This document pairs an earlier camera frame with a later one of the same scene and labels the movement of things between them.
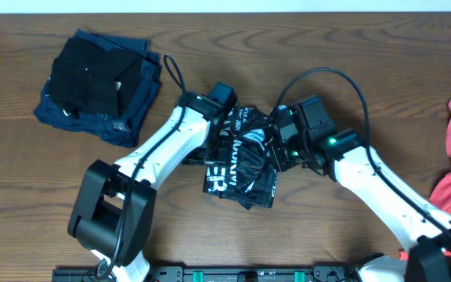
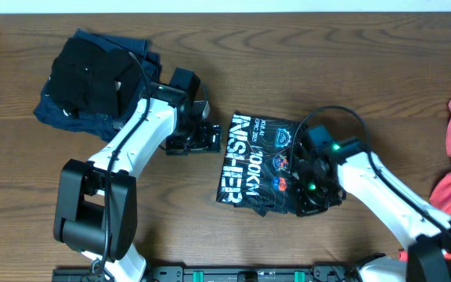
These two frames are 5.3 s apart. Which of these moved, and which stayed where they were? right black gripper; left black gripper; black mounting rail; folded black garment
Moved: left black gripper; right black gripper
Stayed: black mounting rail; folded black garment
